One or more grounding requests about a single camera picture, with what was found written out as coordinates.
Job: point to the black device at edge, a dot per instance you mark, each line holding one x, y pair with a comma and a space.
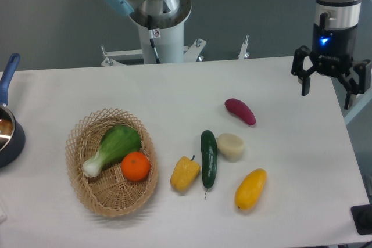
362, 218

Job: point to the woven wicker basket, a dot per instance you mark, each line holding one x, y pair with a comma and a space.
109, 194

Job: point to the yellow mango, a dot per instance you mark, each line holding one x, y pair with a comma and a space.
250, 189

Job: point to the purple sweet potato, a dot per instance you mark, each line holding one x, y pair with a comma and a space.
239, 109

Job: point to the green bok choy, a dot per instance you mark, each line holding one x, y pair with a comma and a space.
115, 145

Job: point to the yellow bell pepper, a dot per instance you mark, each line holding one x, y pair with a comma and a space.
184, 174

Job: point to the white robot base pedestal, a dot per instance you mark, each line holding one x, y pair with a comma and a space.
162, 41

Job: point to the orange fruit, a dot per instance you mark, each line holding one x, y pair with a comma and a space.
135, 166

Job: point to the beige round potato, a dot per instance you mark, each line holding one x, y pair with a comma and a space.
231, 146

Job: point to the green cucumber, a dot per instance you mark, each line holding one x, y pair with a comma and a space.
209, 159

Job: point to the white metal frame right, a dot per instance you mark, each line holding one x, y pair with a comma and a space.
359, 102

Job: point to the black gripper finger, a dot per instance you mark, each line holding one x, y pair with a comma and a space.
298, 70
356, 79

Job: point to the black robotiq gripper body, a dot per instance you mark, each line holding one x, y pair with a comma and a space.
332, 51

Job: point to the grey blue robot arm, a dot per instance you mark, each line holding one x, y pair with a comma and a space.
329, 15

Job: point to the blue handled saucepan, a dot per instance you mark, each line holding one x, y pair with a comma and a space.
12, 133

